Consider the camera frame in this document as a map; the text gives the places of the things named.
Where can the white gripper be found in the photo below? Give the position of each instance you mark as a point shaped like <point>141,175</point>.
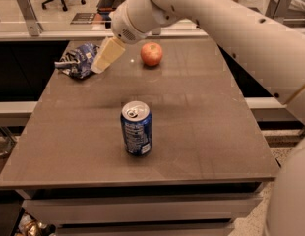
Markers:
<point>124,26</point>

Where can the blue chip bag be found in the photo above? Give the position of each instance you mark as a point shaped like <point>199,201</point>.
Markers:
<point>77,63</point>

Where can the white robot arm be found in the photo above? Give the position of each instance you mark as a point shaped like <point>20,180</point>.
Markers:
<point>272,53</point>

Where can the red apple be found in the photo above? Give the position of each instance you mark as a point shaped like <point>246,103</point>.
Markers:
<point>151,53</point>

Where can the blue soda can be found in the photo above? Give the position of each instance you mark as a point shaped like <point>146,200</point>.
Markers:
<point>137,128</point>

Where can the left metal railing post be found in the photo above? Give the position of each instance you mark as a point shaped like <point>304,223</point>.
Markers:
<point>33,25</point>

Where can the metal railing post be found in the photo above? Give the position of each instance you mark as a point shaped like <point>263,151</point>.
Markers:
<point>278,10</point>
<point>33,25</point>

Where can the right metal railing post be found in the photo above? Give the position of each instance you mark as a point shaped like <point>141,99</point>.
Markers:
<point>278,10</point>

